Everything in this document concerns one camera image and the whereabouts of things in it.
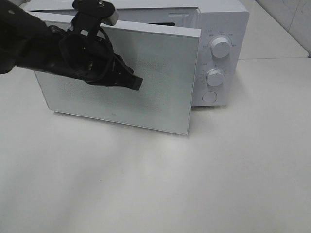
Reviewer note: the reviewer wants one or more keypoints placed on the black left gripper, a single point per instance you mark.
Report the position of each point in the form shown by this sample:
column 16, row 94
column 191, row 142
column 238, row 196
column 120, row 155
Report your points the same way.
column 89, row 59

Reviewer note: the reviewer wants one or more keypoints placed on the round door release button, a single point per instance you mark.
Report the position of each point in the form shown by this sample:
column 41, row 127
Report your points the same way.
column 209, row 97

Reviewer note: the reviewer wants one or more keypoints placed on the white microwave door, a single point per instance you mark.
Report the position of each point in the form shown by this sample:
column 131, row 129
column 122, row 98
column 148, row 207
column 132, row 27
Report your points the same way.
column 165, row 57

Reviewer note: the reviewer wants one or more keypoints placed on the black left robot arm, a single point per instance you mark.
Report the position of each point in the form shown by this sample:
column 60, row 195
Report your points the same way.
column 18, row 47

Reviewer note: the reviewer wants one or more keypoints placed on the lower white microwave knob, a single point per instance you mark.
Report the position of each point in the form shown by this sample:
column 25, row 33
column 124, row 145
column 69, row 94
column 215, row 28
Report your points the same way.
column 215, row 77

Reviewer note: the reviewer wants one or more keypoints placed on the white microwave knob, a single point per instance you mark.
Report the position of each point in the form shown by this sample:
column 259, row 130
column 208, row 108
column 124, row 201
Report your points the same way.
column 215, row 77
column 220, row 46

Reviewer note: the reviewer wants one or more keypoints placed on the white microwave oven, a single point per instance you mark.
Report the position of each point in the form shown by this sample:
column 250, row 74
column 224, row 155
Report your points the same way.
column 214, row 18

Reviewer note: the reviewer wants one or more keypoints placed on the upper white microwave knob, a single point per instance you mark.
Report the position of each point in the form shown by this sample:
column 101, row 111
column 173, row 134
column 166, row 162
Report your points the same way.
column 220, row 46

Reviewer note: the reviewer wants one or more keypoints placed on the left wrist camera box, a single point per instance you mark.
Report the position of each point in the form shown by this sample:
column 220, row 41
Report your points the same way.
column 91, row 14

